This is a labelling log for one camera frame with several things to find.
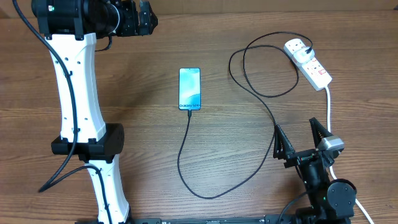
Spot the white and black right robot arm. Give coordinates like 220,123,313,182
273,118,357,223

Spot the black USB charging cable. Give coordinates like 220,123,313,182
177,31,314,200

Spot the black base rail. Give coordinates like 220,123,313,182
75,215,351,224

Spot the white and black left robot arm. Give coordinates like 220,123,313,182
31,0,158,223

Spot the Galaxy S24 smartphone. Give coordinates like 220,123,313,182
178,68,201,110

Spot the white power strip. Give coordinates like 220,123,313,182
284,39,332,91

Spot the white power strip cord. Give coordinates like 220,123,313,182
324,86,376,224

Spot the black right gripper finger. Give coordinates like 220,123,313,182
309,117,332,147
273,124,295,159

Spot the white USB charger plug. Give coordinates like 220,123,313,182
293,47,315,66

